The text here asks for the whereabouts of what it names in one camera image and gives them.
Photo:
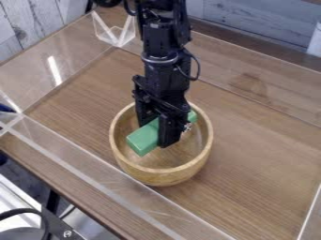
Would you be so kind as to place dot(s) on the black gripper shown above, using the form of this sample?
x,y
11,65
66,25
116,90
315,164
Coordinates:
x,y
160,94

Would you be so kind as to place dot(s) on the green rectangular block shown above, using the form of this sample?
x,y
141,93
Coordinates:
x,y
142,140

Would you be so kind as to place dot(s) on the brown wooden bowl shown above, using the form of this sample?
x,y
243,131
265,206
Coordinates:
x,y
165,166

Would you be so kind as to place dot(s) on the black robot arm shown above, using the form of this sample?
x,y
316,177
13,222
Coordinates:
x,y
164,25

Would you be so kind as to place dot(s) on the clear acrylic tray wall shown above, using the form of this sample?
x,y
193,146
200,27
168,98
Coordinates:
x,y
257,191

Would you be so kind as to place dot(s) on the black metal bracket with screw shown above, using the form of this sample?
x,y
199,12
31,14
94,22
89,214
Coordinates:
x,y
61,231

